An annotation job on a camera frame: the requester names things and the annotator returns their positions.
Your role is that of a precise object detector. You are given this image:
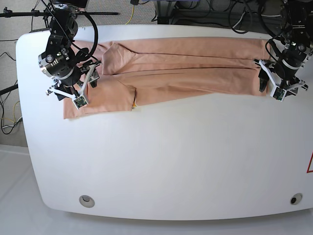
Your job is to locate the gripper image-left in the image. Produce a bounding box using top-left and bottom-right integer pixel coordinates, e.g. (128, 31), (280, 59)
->
(45, 60), (100, 101)

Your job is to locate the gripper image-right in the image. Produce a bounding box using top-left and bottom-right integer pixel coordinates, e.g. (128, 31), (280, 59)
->
(254, 59), (309, 95)

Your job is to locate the peach pink T-shirt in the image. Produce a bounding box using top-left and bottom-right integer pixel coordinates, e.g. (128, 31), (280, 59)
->
(63, 37), (269, 119)

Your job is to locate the black tripod stand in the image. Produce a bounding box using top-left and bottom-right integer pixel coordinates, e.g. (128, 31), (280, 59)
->
(0, 10), (119, 18)

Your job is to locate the red triangle table marking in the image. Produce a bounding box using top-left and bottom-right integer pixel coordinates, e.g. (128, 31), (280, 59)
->
(307, 153), (313, 173)

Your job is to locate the silver left table grommet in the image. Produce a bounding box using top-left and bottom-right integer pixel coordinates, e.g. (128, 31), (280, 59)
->
(79, 195), (95, 208)

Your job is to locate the dark right table grommet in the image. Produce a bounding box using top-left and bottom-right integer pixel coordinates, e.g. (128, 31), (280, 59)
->
(290, 193), (303, 205)

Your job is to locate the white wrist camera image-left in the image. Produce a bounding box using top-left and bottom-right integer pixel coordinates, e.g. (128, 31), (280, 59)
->
(72, 95), (89, 110)

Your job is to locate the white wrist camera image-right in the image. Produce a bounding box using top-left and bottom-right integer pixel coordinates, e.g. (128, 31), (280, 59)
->
(270, 86), (287, 102)

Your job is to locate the black cable on arm image-right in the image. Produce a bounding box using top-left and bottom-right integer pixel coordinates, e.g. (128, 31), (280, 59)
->
(265, 24), (289, 64)

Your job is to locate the yellow cable at left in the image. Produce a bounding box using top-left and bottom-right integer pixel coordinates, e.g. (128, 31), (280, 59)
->
(1, 100), (22, 124)

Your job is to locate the yellow cable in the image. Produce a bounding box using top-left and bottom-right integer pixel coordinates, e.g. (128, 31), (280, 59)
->
(1, 100), (22, 124)
(125, 4), (135, 25)

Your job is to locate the yellow cable at top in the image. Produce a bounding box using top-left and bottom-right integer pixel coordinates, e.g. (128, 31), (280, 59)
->
(125, 4), (135, 25)

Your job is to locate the grey robot base frame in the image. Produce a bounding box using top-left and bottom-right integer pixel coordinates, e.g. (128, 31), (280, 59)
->
(151, 0), (200, 24)

